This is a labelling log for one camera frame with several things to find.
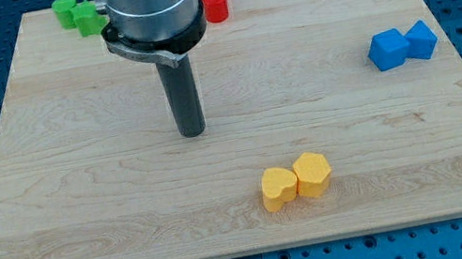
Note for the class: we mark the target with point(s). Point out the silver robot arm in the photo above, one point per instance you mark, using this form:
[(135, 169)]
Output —
[(154, 31)]

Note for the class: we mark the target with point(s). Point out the green star block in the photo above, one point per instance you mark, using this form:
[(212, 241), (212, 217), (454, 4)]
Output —
[(87, 20)]

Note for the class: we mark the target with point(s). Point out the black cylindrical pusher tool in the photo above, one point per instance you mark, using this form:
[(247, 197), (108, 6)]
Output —
[(181, 92)]

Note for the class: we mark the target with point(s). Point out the yellow heart block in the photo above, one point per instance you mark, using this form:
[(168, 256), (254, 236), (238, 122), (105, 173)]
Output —
[(279, 186)]

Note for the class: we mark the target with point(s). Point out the yellow hexagon block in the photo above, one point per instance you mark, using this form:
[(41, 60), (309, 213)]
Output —
[(313, 172)]

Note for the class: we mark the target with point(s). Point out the wooden board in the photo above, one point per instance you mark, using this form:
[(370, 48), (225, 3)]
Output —
[(92, 165)]

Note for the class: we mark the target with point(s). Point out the blue cube block left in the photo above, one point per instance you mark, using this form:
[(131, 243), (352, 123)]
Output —
[(388, 49)]

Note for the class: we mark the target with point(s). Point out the blue cube block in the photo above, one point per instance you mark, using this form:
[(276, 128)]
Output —
[(422, 41), (388, 49)]

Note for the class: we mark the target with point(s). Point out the green cylinder block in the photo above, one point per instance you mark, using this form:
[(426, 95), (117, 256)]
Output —
[(63, 12)]

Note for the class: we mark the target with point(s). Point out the blue cube block right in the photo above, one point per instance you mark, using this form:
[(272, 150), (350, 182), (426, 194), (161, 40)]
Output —
[(422, 41)]

